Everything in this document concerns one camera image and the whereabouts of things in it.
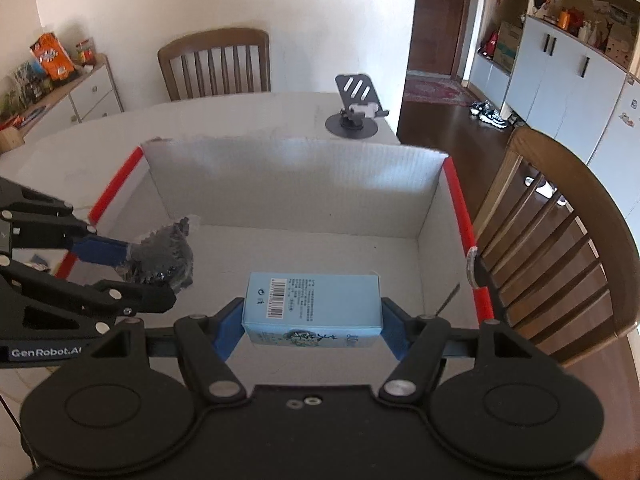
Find dark seaweed snack packet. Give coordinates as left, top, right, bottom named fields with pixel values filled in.
left=116, top=217, right=194, bottom=292

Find light blue small box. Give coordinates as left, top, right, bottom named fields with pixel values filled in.
left=242, top=273, right=383, bottom=349

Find red shoe box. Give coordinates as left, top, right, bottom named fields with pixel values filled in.
left=43, top=136, right=487, bottom=328

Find white sideboard cabinet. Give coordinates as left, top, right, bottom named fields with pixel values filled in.
left=1, top=53, right=124, bottom=153

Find wooden chair right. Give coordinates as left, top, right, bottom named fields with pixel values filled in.
left=473, top=126, right=639, bottom=366

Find wooden chair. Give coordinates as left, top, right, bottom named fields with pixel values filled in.
left=473, top=126, right=639, bottom=366
left=157, top=27, right=271, bottom=102

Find black phone stand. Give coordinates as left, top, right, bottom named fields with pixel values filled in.
left=324, top=74, right=390, bottom=140

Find orange snack bag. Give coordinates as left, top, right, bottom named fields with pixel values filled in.
left=30, top=32, right=76, bottom=84

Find wooden chair far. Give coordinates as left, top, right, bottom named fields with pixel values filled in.
left=157, top=27, right=271, bottom=102

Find white wall cabinets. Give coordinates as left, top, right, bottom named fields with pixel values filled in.
left=466, top=0, right=640, bottom=181

